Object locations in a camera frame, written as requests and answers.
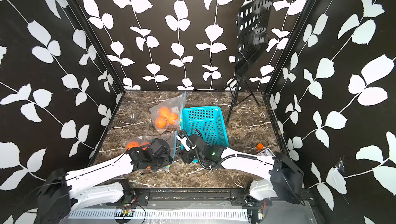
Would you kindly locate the clear zip-top bag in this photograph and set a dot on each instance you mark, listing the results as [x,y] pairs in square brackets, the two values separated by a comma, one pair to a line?
[175,105]
[140,158]

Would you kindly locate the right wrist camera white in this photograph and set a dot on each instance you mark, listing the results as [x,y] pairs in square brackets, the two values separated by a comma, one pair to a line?
[182,137]

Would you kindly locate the white slotted cable duct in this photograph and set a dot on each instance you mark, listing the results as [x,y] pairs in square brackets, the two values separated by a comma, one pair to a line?
[149,214]

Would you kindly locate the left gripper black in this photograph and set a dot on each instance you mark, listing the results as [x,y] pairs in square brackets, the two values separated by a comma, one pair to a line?
[168,161]

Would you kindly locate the orange in bag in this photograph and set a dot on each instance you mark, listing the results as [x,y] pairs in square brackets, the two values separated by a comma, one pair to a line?
[132,144]
[145,145]

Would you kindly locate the far bag orange bottom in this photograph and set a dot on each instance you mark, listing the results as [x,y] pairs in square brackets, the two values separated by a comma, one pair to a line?
[161,122]

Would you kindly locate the small orange block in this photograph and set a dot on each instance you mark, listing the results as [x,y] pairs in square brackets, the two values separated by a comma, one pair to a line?
[260,147]

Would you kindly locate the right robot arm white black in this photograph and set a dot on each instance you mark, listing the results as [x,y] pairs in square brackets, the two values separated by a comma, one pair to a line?
[280,176]

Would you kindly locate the playing card box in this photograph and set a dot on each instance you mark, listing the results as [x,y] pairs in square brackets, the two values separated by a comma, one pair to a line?
[266,152]

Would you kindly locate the far bag orange top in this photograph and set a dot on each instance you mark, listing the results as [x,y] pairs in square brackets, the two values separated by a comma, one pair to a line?
[164,112]

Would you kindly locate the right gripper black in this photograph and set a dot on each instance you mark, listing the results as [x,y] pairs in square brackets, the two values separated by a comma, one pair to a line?
[184,155]

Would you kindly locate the far bag orange right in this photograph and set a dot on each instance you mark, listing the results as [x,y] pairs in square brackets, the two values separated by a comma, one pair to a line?
[172,118]

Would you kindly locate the black music stand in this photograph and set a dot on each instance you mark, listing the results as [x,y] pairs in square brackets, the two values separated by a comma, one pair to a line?
[252,22]

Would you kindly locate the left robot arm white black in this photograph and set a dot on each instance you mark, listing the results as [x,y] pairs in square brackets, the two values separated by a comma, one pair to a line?
[65,192]

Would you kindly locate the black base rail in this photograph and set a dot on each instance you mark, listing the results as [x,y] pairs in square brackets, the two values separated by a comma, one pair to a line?
[234,196]

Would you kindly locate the teal plastic basket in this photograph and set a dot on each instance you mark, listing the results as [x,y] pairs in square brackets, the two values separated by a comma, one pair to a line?
[206,121]

